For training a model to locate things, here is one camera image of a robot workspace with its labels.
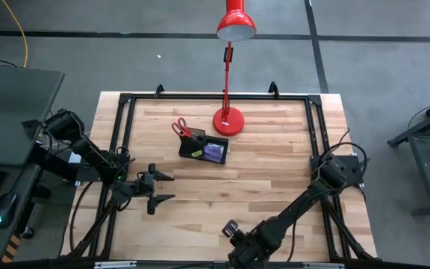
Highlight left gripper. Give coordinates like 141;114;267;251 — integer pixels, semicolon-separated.
134;162;176;217

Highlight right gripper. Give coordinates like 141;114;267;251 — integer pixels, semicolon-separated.
221;219;272;269

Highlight black mesh desk organizer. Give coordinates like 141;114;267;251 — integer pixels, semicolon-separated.
178;128;230;165

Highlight purple sticky note pad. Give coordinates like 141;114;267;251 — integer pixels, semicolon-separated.
204;144;225;162

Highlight red-handled scissors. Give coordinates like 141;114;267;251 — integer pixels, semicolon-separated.
171;117;197;140

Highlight red desk lamp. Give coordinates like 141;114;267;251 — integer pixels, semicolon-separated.
213;0;258;137

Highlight low dark grey desk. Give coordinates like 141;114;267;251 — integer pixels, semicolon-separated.
0;163;43;262

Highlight black computer mouse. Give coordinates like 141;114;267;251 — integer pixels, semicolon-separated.
0;192;19;229

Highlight dark grey side desk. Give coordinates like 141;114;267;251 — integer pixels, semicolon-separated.
0;67;66;167

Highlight black side stand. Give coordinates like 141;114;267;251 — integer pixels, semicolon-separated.
387;93;430;217

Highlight silver aluminium bracket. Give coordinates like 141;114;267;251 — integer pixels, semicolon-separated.
302;262;345;269
93;261;137;269

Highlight black aluminium table frame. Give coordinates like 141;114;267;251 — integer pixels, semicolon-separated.
60;82;379;262

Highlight black triangular corner bracket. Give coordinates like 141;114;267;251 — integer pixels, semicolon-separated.
21;119;42;140

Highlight yellow cable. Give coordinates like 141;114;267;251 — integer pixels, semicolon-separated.
1;0;28;69

